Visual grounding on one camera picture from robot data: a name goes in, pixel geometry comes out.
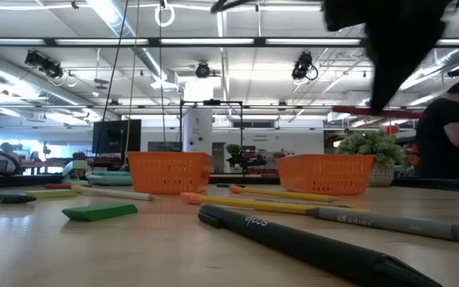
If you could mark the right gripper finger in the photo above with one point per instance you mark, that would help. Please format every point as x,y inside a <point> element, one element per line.
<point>393,56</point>

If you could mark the orange plastic bin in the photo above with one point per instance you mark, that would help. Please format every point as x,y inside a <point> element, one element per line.
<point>169,173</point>
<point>325,175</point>

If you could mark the yellow pencil orange eraser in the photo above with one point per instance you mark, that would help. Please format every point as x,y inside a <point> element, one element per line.
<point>253,204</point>
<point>285,194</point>

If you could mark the dark crayon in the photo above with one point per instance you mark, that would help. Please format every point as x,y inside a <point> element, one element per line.
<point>229,185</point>

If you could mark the black pen white print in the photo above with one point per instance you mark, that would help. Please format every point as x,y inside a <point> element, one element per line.
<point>293,243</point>

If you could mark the white pencil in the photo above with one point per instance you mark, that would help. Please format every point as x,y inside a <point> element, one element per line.
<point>114,193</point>

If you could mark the green eraser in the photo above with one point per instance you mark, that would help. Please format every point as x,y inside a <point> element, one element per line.
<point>98,212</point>

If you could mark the red crayon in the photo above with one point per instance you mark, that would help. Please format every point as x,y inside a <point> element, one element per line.
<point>60,186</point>

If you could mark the green crayon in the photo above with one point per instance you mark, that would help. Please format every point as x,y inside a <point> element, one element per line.
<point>2,199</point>

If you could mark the rack with red bins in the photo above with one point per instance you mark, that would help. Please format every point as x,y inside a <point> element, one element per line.
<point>412,149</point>

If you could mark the green potted plant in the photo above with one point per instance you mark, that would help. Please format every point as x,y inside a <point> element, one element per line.
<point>369,145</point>

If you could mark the person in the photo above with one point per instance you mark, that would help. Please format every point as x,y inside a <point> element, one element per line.
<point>440,139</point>
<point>6,148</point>

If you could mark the small background plant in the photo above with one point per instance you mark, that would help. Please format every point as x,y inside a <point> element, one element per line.
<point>235,151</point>

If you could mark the white cylindrical tank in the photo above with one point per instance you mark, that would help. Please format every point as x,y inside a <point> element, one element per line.
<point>197,131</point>

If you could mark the black monitor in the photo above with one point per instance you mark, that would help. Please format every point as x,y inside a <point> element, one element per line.
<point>116,137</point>

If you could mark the blue calculator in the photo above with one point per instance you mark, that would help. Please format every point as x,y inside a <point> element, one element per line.
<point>110,178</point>

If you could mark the black spotlight cluster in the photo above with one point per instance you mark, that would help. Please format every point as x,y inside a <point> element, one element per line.
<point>42,64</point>

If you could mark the round black ceiling camera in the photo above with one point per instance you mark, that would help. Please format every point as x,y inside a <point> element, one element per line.
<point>202,69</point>

